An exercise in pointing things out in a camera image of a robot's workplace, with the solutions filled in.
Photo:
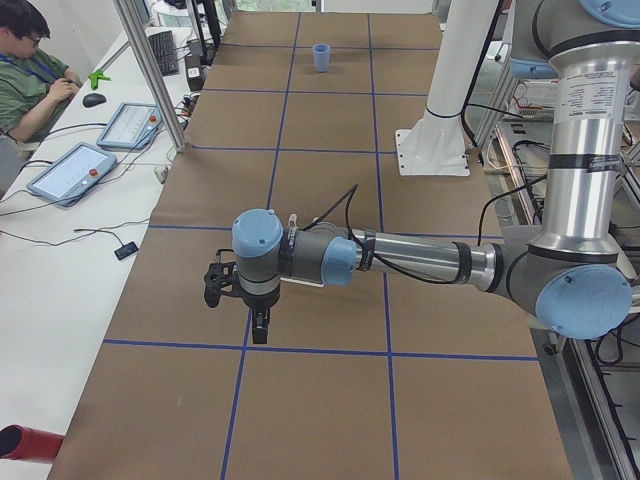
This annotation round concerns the small black puck device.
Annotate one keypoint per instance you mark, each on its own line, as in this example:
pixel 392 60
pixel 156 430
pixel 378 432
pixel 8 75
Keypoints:
pixel 126 250

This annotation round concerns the blue teach pendant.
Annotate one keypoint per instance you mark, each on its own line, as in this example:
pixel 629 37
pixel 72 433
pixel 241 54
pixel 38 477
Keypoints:
pixel 132 127
pixel 70 177

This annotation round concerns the green plastic clamp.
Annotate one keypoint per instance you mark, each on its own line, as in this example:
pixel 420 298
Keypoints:
pixel 96 77

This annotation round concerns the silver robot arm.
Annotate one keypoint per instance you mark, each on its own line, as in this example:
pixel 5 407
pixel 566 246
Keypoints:
pixel 567 276

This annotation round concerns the white camera pole base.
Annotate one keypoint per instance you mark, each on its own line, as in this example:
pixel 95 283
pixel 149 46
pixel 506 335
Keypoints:
pixel 435 145

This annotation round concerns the near blue teach pendant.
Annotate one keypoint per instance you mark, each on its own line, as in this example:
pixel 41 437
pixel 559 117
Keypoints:
pixel 70 177

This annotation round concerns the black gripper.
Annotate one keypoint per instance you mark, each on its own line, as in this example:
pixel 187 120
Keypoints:
pixel 260 303

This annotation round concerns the aluminium frame post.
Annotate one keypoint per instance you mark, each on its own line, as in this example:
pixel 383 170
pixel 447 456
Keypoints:
pixel 138 39

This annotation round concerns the black keyboard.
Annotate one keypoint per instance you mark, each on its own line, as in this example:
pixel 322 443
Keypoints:
pixel 164 51

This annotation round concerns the blue plastic cup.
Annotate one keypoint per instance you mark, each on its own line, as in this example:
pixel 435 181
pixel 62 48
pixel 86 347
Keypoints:
pixel 321 57

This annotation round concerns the black computer mouse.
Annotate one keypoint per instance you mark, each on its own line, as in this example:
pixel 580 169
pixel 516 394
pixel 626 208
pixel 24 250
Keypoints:
pixel 93 99

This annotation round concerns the seated person green shirt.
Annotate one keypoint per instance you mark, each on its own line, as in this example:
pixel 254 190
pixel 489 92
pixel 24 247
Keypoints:
pixel 36 87

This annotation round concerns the red cylinder roll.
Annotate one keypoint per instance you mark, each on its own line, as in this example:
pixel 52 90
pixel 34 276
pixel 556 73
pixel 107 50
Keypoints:
pixel 29 444

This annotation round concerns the far blue teach pendant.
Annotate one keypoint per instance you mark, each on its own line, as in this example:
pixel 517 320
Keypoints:
pixel 132 127

